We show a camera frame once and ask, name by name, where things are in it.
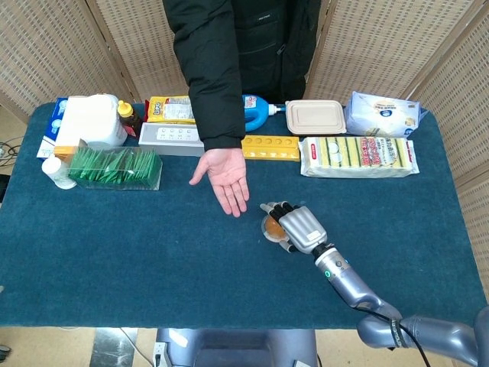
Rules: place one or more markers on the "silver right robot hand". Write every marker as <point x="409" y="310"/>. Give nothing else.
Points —
<point x="303" y="227"/>

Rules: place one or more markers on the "person's bare hand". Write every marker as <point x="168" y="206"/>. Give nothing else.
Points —
<point x="225" y="172"/>

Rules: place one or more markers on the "orange jelly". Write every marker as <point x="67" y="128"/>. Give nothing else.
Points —
<point x="272" y="230"/>

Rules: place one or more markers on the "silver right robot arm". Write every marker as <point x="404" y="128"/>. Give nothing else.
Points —
<point x="351" y="281"/>

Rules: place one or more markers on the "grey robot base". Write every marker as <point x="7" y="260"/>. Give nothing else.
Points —
<point x="237" y="348"/>

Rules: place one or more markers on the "yellow plastic tray with holes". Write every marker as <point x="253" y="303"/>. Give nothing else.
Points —
<point x="271" y="149"/>

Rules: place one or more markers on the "blue detergent bottle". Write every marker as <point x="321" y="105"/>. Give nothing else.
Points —
<point x="256" y="114"/>

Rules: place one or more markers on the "grey rectangular box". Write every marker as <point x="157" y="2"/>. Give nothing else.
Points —
<point x="168" y="139"/>

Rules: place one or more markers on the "person's black sleeved arm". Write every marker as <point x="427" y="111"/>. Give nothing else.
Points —
<point x="214" y="95"/>

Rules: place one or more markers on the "yellow snack bag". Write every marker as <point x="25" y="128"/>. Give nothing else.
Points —
<point x="170" y="109"/>

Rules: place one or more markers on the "pack of yellow sponges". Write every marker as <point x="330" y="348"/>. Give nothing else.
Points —
<point x="359" y="158"/>

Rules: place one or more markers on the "beige lidded lunch box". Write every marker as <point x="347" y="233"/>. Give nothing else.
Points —
<point x="315" y="116"/>

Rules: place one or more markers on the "clear box of green sachets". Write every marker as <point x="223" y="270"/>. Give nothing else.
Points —
<point x="114" y="168"/>

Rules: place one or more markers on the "honey bottle with yellow cap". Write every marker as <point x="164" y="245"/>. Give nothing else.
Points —
<point x="128" y="114"/>

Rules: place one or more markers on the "blue carpet table cloth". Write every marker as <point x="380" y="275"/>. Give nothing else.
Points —
<point x="153" y="260"/>

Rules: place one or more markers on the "person's black jacket torso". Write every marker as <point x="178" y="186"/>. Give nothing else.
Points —
<point x="267" y="46"/>

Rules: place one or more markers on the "white and blue tissue pack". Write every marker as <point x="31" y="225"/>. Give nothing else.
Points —
<point x="382" y="114"/>

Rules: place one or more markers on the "white plastic jug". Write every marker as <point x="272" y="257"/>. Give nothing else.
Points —
<point x="93" y="118"/>

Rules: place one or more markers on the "orange and white small box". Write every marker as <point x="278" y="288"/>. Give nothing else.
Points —
<point x="67" y="151"/>

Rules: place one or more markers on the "small white plastic bottle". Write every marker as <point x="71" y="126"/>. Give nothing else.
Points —
<point x="57" y="174"/>

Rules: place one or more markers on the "blue and white carton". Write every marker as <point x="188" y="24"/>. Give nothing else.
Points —
<point x="47" y="134"/>

